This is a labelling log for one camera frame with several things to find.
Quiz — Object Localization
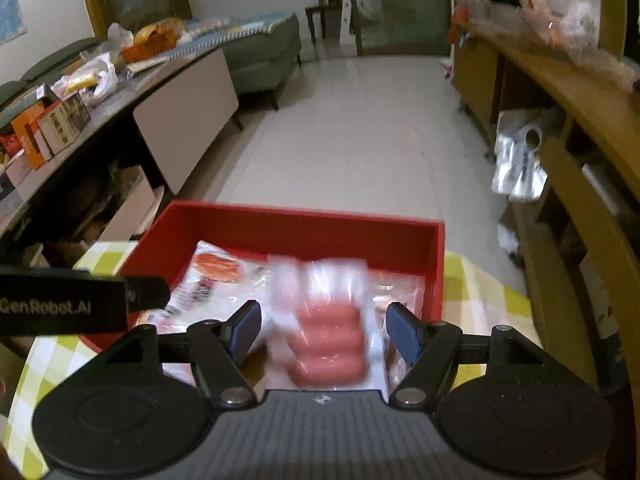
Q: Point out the orange plastic bag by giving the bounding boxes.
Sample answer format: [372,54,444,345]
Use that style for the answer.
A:
[121,17,187,64]

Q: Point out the weathered green door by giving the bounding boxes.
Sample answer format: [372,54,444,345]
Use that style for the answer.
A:
[347,0,453,57]

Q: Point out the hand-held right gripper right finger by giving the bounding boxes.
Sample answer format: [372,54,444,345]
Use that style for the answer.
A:
[386,301,547,409]

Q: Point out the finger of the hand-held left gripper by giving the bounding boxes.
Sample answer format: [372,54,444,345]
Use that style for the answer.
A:
[122,275,172,312]

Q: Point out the blue patterned cloth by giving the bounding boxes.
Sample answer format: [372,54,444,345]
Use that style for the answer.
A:
[167,12,297,57]

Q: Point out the row of small boxes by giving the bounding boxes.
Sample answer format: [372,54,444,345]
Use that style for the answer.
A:
[0,91,94,196]

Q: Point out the white kimchi picture packet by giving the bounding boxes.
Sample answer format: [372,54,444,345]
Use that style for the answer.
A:
[162,240,273,323]

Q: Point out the red cardboard box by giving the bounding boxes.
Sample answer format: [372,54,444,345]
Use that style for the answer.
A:
[80,200,447,361]

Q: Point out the silver foil bags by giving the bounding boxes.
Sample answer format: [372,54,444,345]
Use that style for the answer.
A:
[491,110,548,204]

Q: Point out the grey green sofa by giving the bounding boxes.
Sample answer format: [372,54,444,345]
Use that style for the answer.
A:
[0,12,303,111]

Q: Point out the blue wall poster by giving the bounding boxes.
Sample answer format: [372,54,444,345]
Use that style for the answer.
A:
[0,0,27,45]

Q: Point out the pink sausage packet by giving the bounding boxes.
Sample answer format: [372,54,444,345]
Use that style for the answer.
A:
[265,256,388,391]

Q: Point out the wooden chair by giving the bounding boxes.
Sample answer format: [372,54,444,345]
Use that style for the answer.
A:
[305,0,357,46]

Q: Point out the yellow checkered tablecloth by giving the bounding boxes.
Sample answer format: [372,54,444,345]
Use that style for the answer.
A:
[10,240,548,416]

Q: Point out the dark side table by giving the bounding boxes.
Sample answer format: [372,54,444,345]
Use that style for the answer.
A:
[0,45,241,261]

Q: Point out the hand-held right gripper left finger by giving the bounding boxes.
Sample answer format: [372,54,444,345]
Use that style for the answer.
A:
[100,300,264,409]

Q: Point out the wooden cabinet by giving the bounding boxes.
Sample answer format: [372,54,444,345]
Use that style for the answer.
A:
[450,5,640,401]

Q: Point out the clear plastic bags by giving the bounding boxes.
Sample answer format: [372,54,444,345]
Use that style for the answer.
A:
[520,0,603,67]

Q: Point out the white plastic bag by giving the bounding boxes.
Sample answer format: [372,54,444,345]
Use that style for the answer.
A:
[51,52,119,107]

